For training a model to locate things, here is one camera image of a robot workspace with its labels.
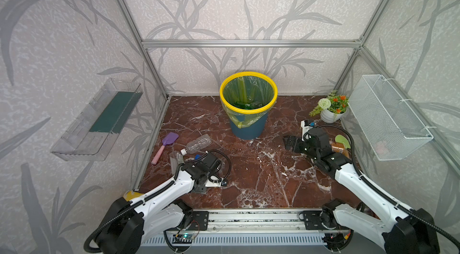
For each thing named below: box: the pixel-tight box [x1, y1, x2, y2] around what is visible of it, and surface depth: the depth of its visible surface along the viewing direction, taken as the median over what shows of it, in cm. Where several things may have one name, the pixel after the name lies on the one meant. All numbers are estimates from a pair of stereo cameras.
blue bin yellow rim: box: [219, 71, 278, 141], surface depth 92 cm
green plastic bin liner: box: [220, 75, 277, 129], surface depth 93 cm
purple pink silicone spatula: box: [150, 131, 180, 165], surface depth 98 cm
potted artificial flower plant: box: [308, 90, 350, 125], surface depth 99 cm
